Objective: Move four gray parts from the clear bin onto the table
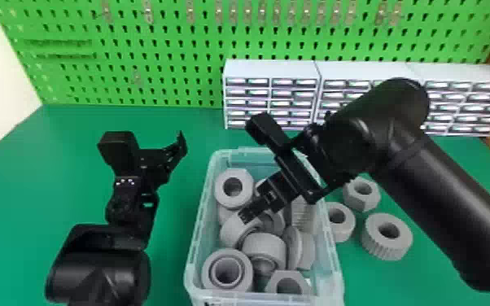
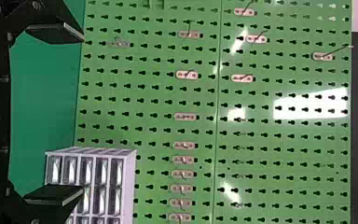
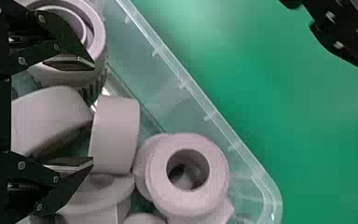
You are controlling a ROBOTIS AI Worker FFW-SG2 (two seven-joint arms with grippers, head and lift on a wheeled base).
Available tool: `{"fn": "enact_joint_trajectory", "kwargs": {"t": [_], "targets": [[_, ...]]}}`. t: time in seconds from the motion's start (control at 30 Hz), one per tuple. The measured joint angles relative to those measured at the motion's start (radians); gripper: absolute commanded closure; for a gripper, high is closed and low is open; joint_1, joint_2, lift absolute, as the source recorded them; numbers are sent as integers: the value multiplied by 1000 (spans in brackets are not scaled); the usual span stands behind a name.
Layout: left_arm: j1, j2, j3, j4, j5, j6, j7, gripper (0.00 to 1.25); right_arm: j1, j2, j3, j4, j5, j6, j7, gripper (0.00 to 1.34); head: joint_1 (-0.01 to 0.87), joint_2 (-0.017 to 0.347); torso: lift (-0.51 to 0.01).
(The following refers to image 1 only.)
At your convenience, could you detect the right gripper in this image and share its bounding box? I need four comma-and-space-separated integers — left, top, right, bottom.
238, 149, 328, 225

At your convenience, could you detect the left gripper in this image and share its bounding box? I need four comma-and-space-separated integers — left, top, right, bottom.
138, 130, 188, 190

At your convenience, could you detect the clear bin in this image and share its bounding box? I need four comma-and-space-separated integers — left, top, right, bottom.
183, 146, 346, 306

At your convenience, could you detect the white drawer cabinet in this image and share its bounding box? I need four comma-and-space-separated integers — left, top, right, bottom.
221, 59, 322, 130
314, 60, 426, 126
407, 62, 490, 138

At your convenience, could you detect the white panel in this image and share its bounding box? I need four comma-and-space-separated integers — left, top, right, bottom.
0, 0, 43, 141

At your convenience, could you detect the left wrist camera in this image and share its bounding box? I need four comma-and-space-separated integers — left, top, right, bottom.
97, 130, 142, 177

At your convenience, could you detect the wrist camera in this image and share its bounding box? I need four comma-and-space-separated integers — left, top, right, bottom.
97, 130, 142, 177
244, 112, 294, 163

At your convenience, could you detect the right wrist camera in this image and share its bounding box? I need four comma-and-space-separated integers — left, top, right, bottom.
244, 112, 294, 163

